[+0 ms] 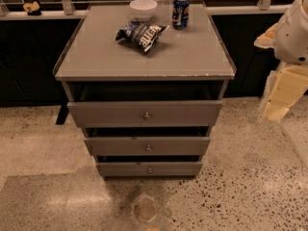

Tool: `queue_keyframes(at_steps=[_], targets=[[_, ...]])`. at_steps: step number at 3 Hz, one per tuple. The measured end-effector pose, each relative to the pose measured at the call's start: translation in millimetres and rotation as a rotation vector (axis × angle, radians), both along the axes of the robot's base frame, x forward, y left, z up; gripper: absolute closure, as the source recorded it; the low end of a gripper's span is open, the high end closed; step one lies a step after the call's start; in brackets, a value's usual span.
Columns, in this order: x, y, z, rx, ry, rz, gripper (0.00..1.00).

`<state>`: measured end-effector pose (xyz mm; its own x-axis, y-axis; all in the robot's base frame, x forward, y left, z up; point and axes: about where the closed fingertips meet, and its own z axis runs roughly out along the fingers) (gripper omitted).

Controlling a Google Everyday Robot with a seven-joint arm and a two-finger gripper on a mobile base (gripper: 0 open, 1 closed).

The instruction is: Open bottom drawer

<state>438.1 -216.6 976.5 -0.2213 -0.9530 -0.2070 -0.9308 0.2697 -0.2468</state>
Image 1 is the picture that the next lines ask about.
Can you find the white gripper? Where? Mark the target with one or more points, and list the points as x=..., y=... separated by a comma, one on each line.
x=293, y=38

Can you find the grey bottom drawer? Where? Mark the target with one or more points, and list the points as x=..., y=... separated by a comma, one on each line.
x=147, y=169

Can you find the grey drawer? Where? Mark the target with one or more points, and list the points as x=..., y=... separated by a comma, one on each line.
x=144, y=146
x=145, y=113
x=147, y=169

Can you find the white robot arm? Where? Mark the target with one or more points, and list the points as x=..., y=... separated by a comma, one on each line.
x=289, y=40

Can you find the grey drawer cabinet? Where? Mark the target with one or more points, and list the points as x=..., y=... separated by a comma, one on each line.
x=185, y=65

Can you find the grey top drawer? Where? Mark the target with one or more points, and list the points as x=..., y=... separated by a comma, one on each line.
x=145, y=113

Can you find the grey middle drawer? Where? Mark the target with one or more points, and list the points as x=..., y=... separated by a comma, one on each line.
x=144, y=146

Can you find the blue soda can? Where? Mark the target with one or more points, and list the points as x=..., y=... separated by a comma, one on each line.
x=180, y=14

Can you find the blue chip bag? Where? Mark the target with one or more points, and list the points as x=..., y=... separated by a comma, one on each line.
x=143, y=35

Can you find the white bowl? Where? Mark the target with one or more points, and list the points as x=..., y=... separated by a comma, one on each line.
x=143, y=10

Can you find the yellow object on ledge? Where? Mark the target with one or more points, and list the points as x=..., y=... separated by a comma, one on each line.
x=32, y=8

